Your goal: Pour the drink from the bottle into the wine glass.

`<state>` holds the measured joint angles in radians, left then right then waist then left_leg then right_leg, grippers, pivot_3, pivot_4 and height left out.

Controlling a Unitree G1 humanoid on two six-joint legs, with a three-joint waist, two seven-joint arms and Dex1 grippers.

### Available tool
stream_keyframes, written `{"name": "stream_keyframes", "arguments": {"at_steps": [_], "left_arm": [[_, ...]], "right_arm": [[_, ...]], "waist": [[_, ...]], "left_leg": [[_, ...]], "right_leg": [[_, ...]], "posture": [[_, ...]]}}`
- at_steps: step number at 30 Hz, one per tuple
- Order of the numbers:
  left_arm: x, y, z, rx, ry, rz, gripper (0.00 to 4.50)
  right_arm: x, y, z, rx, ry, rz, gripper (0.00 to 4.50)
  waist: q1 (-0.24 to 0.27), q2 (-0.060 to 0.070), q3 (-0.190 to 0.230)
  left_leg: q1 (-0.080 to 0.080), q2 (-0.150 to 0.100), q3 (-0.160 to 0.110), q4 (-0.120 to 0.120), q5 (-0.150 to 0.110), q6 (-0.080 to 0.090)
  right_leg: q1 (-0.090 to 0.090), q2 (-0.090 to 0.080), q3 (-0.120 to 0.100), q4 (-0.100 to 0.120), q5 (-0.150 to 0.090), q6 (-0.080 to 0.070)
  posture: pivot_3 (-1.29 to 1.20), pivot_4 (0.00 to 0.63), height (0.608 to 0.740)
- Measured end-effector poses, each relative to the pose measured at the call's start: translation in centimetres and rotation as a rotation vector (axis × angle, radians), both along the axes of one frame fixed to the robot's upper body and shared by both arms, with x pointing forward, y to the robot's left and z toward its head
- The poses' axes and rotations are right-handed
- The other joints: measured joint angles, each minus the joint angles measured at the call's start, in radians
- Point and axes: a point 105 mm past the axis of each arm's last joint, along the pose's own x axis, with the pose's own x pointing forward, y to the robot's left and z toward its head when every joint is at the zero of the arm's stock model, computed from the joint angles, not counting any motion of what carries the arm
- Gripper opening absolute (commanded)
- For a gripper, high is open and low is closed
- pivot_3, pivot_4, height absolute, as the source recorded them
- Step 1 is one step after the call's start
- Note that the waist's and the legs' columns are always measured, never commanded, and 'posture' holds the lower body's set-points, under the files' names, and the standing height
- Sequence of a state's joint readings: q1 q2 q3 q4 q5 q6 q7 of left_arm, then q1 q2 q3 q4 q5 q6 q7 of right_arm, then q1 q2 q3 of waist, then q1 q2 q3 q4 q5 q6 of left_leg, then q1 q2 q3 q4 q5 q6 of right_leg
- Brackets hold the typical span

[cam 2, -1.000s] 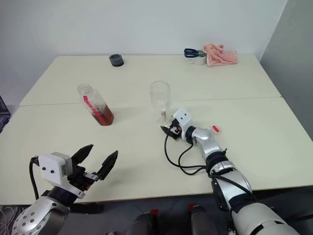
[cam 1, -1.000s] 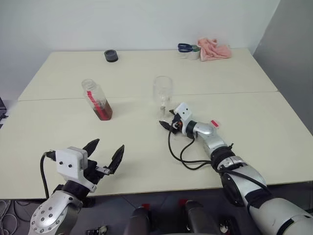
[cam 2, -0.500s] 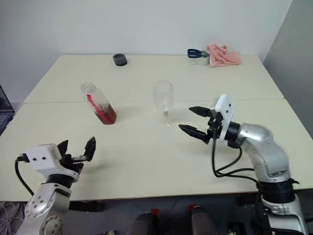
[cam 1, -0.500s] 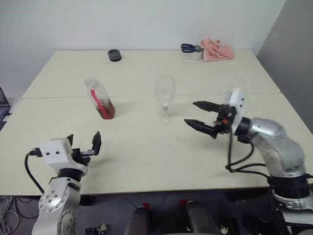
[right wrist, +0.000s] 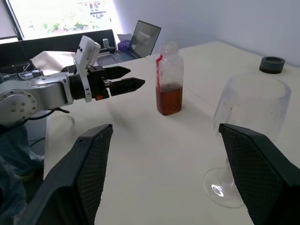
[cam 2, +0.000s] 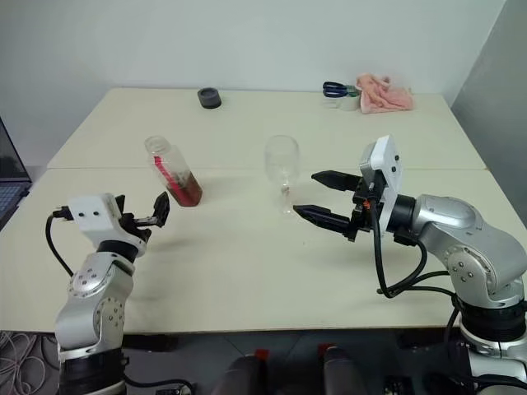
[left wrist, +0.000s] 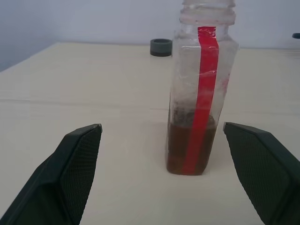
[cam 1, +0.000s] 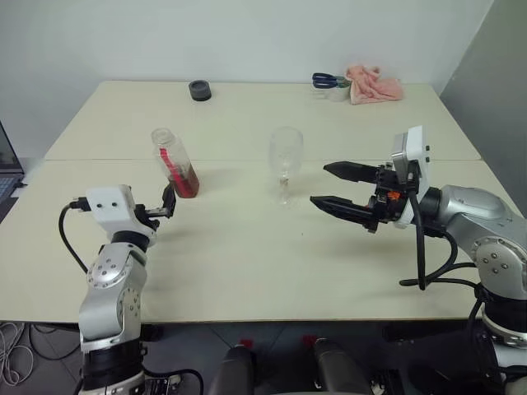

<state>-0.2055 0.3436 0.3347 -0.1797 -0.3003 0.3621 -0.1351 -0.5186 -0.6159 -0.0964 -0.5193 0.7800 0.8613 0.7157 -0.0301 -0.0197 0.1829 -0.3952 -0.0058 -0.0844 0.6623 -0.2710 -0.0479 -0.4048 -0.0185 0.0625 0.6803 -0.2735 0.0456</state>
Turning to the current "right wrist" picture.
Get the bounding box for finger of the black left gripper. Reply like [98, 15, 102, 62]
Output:
[109, 77, 146, 97]
[103, 66, 131, 80]

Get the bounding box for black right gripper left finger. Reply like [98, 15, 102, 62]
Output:
[14, 123, 114, 225]

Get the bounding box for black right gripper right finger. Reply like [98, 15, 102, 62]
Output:
[218, 123, 300, 225]

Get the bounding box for clear bottle with brown drink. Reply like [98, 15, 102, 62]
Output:
[155, 41, 184, 116]

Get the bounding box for clear wine glass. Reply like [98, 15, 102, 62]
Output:
[202, 72, 292, 210]

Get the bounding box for small black device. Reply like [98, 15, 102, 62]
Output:
[97, 46, 118, 57]

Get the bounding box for purple small object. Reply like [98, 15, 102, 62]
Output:
[118, 39, 131, 52]

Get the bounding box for dark open laptop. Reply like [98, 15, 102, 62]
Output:
[97, 20, 162, 67]

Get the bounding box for brown paper sheet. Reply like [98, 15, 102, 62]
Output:
[31, 50, 79, 74]

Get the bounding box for black desk panel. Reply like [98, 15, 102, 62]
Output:
[0, 29, 116, 71]

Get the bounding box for person's blue jeans leg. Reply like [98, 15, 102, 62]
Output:
[0, 123, 45, 225]

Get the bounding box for grey window roller blind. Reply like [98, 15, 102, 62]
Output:
[0, 0, 19, 40]

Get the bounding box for black tape roll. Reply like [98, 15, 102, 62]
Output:
[259, 56, 286, 75]

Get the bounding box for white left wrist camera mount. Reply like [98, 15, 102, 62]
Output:
[74, 35, 102, 103]

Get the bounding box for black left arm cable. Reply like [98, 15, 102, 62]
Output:
[28, 106, 71, 121]

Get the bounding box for electronics board with wires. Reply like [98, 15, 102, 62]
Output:
[12, 62, 45, 80]

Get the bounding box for black window frame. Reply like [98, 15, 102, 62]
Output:
[5, 0, 27, 41]

